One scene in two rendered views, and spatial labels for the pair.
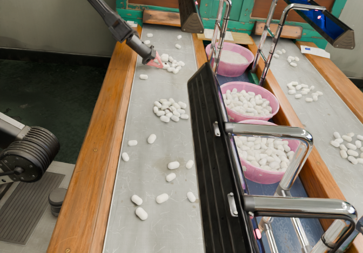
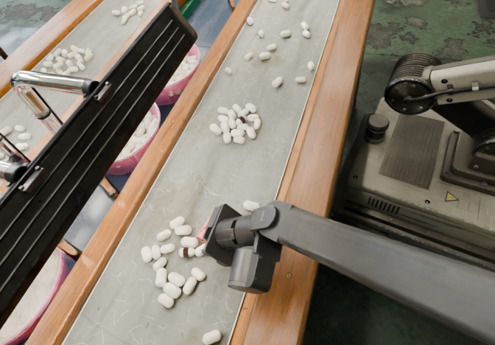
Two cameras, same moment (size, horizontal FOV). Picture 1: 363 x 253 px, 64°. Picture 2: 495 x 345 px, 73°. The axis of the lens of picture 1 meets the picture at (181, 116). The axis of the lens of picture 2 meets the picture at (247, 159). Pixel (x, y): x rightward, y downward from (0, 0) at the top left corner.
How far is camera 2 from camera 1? 1.47 m
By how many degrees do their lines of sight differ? 85
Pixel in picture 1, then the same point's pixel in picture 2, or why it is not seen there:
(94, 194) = (341, 32)
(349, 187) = (124, 36)
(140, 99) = (272, 152)
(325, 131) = not seen: hidden behind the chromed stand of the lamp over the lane
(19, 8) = not seen: outside the picture
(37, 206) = (401, 141)
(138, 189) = (303, 44)
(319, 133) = not seen: hidden behind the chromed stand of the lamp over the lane
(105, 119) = (331, 102)
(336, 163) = (106, 53)
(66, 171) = (378, 179)
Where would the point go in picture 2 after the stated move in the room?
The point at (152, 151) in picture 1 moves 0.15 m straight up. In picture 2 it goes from (280, 74) to (278, 28)
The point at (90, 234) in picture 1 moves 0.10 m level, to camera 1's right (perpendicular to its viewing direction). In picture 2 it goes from (343, 12) to (314, 9)
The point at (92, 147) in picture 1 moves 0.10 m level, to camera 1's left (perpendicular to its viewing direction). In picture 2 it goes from (346, 68) to (383, 76)
